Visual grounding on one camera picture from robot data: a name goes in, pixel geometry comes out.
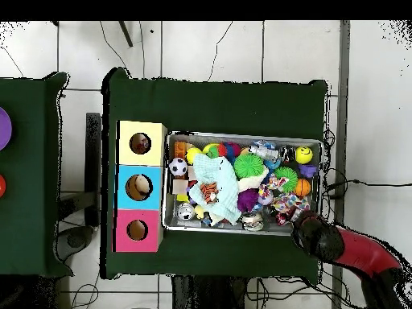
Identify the large polka dot cloth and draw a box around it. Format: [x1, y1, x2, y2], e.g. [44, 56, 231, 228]
[270, 192, 311, 226]

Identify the silver mesh bin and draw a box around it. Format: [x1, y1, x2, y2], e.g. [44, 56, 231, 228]
[162, 130, 323, 237]

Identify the wooden box with three holes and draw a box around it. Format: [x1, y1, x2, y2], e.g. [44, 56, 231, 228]
[113, 120, 168, 253]

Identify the mint green cloth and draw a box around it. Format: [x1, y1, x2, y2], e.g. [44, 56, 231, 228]
[188, 153, 242, 225]

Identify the yellow tennis ball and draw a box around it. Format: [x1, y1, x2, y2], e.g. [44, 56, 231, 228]
[185, 146, 203, 166]

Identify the small tiger plush toy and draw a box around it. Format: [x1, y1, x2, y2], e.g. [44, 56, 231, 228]
[200, 182, 220, 204]

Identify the black and white soccer ball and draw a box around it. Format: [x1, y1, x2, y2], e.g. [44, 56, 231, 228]
[168, 157, 188, 177]

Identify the large green spiky ball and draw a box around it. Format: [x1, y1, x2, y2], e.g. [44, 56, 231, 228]
[233, 153, 265, 179]

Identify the silver robot toy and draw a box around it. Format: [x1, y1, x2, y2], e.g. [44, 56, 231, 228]
[249, 144, 279, 162]

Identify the dark green tablecloth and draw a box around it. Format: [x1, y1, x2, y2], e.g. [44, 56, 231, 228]
[100, 67, 329, 284]
[0, 72, 75, 278]

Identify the colourful patterned cloth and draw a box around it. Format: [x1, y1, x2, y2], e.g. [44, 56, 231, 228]
[257, 175, 289, 198]

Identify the small green spiky ball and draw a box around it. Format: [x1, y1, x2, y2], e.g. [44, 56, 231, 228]
[273, 166, 299, 194]

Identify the orange basketball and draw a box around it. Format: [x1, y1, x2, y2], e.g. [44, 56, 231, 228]
[293, 178, 312, 198]

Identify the yellow smiley ball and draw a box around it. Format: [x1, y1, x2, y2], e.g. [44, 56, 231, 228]
[295, 145, 314, 165]

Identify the black stand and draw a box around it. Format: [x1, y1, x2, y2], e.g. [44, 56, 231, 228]
[58, 112, 102, 228]

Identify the black tripod leg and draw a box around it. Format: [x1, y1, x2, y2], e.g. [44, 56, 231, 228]
[117, 20, 134, 48]

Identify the purple plate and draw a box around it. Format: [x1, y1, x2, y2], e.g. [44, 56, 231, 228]
[0, 106, 13, 151]

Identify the black power cable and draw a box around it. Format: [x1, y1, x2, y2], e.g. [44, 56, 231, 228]
[324, 178, 412, 199]

